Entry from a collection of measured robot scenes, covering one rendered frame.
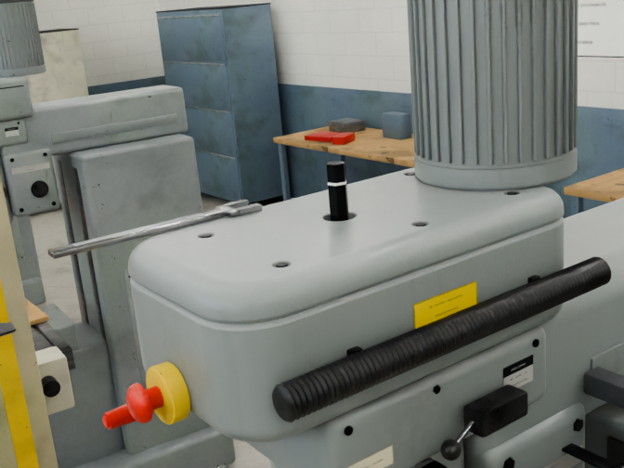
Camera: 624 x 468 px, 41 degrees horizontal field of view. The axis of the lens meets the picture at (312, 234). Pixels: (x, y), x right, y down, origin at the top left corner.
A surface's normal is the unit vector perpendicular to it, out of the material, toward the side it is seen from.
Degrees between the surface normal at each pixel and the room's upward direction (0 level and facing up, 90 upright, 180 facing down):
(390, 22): 90
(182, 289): 63
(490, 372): 90
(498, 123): 90
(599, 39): 90
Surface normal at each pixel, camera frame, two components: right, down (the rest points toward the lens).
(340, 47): -0.81, 0.23
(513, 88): 0.09, 0.28
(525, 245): 0.59, 0.18
